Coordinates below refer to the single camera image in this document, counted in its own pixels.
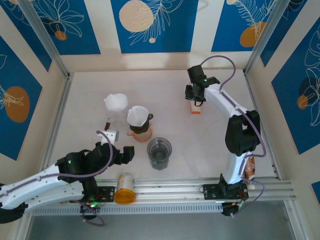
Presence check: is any orange plastic bottle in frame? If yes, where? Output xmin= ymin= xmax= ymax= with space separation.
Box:
xmin=113 ymin=172 xmax=138 ymax=205

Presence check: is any green plastic coffee dripper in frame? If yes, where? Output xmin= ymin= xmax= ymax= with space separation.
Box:
xmin=126 ymin=106 xmax=155 ymax=135

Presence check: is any slotted grey cable duct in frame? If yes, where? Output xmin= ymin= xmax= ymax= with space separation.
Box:
xmin=31 ymin=201 xmax=224 ymax=216

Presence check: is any blue floral wall panel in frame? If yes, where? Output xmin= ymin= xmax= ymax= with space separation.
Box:
xmin=0 ymin=36 xmax=43 ymax=161
xmin=211 ymin=0 xmax=277 ymax=53
xmin=32 ymin=0 xmax=101 ymax=56
xmin=271 ymin=24 xmax=320 ymax=155
xmin=0 ymin=4 xmax=53 ymax=73
xmin=259 ymin=0 xmax=320 ymax=68
xmin=111 ymin=0 xmax=200 ymax=54

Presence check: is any brown coffee bag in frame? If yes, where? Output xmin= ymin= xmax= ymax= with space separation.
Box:
xmin=243 ymin=156 xmax=257 ymax=181

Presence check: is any white paper coffee filter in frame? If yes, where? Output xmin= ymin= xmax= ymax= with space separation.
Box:
xmin=104 ymin=93 xmax=128 ymax=111
xmin=126 ymin=105 xmax=150 ymax=128

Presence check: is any grey plastic coffee dripper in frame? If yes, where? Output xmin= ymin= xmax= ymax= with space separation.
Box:
xmin=146 ymin=136 xmax=173 ymax=161

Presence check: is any coffee filter packet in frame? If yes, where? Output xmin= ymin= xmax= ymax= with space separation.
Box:
xmin=190 ymin=98 xmax=203 ymax=115

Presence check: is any aluminium frame rail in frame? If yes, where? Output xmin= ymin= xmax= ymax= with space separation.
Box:
xmin=96 ymin=176 xmax=293 ymax=203
xmin=41 ymin=73 xmax=75 ymax=173
xmin=243 ymin=71 xmax=281 ymax=180

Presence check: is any clear glass coffee dripper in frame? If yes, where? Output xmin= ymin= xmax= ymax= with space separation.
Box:
xmin=103 ymin=93 xmax=130 ymax=119

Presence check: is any aluminium frame post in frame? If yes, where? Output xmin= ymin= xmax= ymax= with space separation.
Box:
xmin=18 ymin=0 xmax=71 ymax=79
xmin=243 ymin=0 xmax=292 ymax=74
xmin=283 ymin=199 xmax=302 ymax=240

